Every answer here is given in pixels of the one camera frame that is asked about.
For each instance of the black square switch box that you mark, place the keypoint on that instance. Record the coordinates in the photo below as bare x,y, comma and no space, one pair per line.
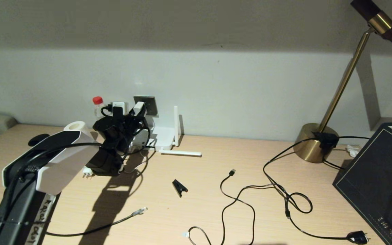
326,140

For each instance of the small white connector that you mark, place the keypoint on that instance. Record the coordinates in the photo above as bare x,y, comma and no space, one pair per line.
352,151

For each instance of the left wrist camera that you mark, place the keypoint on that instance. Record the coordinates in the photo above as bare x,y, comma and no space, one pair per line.
120,105

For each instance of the brass desk lamp dark shade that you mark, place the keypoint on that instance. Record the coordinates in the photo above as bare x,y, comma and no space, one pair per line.
313,146

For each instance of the white router with antennas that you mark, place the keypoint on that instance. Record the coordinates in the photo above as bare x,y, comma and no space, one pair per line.
163,137

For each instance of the grey wall socket plate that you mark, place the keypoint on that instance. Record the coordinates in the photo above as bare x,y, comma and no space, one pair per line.
151,105

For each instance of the white toilet paper roll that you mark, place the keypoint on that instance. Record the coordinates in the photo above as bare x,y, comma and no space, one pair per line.
75,126

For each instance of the small black clip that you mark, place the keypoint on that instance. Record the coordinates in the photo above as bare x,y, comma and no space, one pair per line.
179,186

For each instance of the black round desk grommet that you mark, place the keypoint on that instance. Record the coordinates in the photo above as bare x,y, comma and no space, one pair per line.
36,140

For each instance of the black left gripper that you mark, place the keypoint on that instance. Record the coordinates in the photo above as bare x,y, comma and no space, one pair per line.
114,132

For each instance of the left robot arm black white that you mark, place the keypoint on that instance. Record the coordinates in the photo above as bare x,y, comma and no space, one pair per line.
60,166

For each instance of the black box with bag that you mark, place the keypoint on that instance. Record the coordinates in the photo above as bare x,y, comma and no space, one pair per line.
369,177

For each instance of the clear water bottle red cap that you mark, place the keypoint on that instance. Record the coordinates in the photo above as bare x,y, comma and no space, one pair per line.
97,100

